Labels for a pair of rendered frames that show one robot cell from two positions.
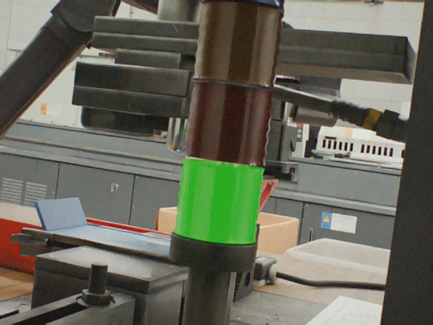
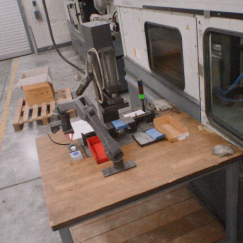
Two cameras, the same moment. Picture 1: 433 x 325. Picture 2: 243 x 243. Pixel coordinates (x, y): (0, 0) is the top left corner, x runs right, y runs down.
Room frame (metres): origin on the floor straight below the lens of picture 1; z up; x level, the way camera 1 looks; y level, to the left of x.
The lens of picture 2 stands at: (1.66, 1.50, 1.88)
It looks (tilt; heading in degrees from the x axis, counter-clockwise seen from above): 25 degrees down; 234
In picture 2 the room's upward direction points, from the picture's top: 10 degrees counter-clockwise
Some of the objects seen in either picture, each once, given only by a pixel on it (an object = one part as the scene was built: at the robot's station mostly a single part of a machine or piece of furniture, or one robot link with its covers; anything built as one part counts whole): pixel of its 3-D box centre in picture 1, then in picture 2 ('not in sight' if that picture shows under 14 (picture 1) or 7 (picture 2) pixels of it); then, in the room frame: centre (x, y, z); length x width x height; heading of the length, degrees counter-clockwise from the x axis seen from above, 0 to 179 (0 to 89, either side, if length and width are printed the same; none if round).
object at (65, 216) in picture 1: (123, 227); (118, 123); (0.63, 0.08, 1.00); 0.15 x 0.07 x 0.03; 69
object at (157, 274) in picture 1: (149, 256); (119, 123); (0.60, 0.05, 0.98); 0.20 x 0.10 x 0.01; 159
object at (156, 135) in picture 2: not in sight; (154, 132); (0.51, 0.29, 0.93); 0.15 x 0.07 x 0.03; 73
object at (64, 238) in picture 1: (118, 259); not in sight; (0.59, 0.07, 0.98); 0.13 x 0.01 x 0.03; 69
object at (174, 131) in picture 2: not in sight; (170, 128); (0.40, 0.34, 0.93); 0.25 x 0.13 x 0.08; 69
